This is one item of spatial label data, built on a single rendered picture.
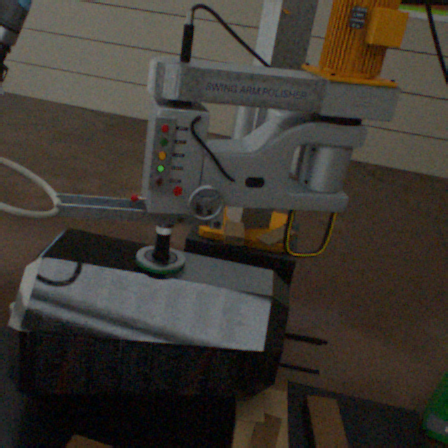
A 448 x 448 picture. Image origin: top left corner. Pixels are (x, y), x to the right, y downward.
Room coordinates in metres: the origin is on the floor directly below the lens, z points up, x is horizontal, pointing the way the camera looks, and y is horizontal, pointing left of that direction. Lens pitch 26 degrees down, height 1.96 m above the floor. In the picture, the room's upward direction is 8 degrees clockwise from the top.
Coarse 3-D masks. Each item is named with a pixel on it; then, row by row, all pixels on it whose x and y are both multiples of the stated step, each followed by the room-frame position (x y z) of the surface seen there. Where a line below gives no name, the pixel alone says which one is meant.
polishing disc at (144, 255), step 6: (150, 246) 2.25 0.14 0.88; (138, 252) 2.17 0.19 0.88; (144, 252) 2.18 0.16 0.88; (150, 252) 2.19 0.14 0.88; (174, 252) 2.22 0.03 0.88; (180, 252) 2.23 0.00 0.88; (138, 258) 2.12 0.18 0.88; (144, 258) 2.13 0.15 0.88; (150, 258) 2.13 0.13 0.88; (174, 258) 2.17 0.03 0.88; (180, 258) 2.17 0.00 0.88; (144, 264) 2.08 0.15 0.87; (150, 264) 2.08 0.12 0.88; (156, 264) 2.09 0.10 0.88; (162, 264) 2.09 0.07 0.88; (168, 264) 2.10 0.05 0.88; (174, 264) 2.11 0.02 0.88; (180, 264) 2.12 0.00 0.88; (162, 270) 2.06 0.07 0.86; (168, 270) 2.07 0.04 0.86
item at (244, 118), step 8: (240, 112) 2.86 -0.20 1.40; (248, 112) 2.82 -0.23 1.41; (264, 112) 2.78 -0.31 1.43; (272, 112) 2.70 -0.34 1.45; (280, 112) 2.65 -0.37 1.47; (288, 112) 2.66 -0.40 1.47; (240, 120) 2.85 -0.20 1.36; (248, 120) 2.81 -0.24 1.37; (264, 120) 2.76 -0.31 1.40; (232, 128) 2.95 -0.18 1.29; (240, 128) 2.84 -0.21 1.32; (248, 128) 2.81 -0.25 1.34; (232, 136) 2.91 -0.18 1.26; (240, 136) 2.84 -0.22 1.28; (296, 152) 2.40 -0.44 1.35; (304, 152) 2.38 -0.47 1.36; (296, 160) 2.39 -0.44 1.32; (296, 168) 2.38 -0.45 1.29
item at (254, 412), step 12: (240, 408) 2.03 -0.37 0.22; (252, 408) 2.04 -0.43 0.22; (240, 420) 1.96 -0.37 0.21; (252, 420) 1.96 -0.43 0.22; (264, 420) 1.97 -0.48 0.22; (276, 420) 1.98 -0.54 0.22; (264, 432) 1.90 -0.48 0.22; (276, 432) 1.91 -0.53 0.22; (252, 444) 1.81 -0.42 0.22; (264, 444) 1.82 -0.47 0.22
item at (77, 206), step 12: (60, 204) 2.01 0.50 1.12; (72, 204) 2.12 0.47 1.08; (84, 204) 2.13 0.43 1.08; (96, 204) 2.14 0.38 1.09; (108, 204) 2.16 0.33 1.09; (120, 204) 2.17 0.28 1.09; (132, 204) 2.18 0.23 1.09; (144, 204) 2.19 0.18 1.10; (72, 216) 2.01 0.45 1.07; (84, 216) 2.02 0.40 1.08; (96, 216) 2.04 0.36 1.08; (108, 216) 2.05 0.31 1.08; (120, 216) 2.06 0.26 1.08; (132, 216) 2.07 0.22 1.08; (144, 216) 2.08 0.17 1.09; (156, 216) 2.10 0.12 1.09; (168, 216) 2.11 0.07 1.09; (180, 216) 2.12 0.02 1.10
